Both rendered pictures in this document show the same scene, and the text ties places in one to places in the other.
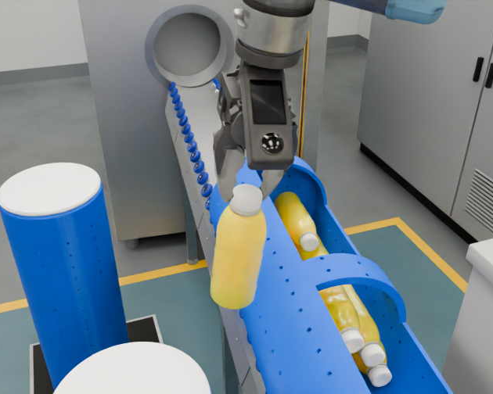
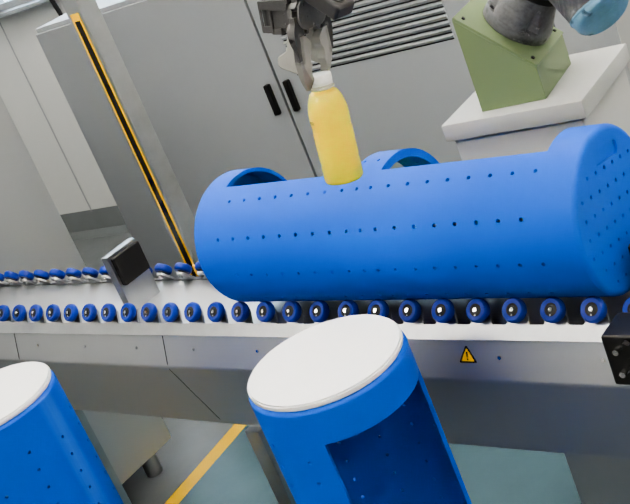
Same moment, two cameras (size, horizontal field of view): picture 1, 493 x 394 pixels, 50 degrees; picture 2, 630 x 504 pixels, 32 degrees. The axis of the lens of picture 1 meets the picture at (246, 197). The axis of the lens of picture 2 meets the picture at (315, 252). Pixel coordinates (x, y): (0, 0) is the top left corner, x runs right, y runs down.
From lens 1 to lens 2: 1.36 m
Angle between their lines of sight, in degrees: 30
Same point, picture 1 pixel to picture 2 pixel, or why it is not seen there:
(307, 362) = (426, 194)
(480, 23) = (239, 51)
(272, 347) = (391, 225)
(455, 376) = not seen: hidden behind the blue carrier
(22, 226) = (4, 441)
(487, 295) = (484, 153)
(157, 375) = (319, 340)
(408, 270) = not seen: hidden behind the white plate
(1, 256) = not seen: outside the picture
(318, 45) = (139, 115)
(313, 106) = (171, 188)
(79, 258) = (81, 454)
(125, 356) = (277, 357)
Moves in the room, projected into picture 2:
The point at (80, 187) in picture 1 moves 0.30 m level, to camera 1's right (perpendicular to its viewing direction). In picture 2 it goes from (24, 376) to (140, 300)
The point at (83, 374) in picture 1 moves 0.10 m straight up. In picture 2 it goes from (262, 382) to (239, 332)
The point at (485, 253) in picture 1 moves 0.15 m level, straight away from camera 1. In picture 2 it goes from (457, 121) to (439, 107)
